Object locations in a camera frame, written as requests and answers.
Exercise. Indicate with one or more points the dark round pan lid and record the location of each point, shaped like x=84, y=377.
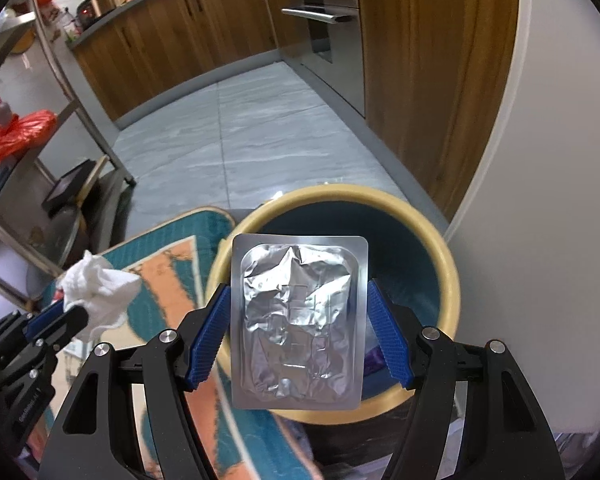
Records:
x=80, y=208

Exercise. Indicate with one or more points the stainless steel oven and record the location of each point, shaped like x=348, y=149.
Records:
x=330, y=44

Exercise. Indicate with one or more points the teal orange patterned mat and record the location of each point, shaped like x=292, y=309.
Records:
x=174, y=261

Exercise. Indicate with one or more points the purple spray bottle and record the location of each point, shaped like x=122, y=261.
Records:
x=374, y=361

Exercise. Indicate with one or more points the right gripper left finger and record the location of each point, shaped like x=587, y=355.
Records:
x=96, y=434

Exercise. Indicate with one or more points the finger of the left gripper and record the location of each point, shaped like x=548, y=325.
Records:
x=44, y=319
x=64, y=328

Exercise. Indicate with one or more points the silver rice cooker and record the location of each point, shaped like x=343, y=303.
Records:
x=89, y=12

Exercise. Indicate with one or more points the red plastic bag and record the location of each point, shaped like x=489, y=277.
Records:
x=19, y=134

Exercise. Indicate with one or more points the white tissue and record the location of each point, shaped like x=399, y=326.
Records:
x=104, y=292

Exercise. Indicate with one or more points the silver foil blister pack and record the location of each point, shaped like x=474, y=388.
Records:
x=298, y=321

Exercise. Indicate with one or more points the wooden kitchen cabinets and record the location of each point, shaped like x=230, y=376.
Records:
x=426, y=76

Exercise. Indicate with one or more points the stainless steel rack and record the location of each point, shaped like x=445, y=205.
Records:
x=47, y=220

